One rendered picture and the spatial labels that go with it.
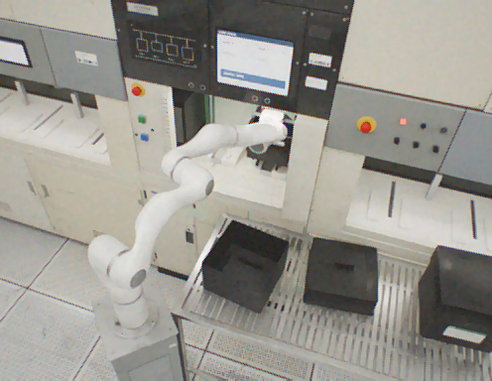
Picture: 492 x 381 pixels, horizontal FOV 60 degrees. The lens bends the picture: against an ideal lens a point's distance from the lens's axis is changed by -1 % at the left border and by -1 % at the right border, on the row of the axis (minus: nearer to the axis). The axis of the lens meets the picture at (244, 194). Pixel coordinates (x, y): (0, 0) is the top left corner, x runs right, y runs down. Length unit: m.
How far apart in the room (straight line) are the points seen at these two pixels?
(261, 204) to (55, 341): 1.45
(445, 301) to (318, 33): 1.04
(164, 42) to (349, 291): 1.22
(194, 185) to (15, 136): 1.48
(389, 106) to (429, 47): 0.23
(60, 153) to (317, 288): 1.54
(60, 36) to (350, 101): 1.21
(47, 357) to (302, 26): 2.16
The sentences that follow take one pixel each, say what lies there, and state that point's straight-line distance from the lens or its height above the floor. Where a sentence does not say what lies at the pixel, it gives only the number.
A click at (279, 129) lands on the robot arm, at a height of 1.30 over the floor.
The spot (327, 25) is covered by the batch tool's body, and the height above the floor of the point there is 1.76.
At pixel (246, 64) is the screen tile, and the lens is 1.65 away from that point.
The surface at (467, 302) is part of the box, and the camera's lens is 1.76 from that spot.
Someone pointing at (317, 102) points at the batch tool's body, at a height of 1.47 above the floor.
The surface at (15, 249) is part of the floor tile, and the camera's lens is 3.28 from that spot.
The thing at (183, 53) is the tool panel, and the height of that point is 1.56.
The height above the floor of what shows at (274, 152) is 1.03.
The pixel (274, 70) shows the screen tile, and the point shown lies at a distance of 1.63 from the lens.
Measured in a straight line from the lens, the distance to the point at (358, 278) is 1.86.
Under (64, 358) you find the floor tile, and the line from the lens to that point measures 2.70.
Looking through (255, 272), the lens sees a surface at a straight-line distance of 1.91.
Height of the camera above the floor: 2.32
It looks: 44 degrees down
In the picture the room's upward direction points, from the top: 3 degrees clockwise
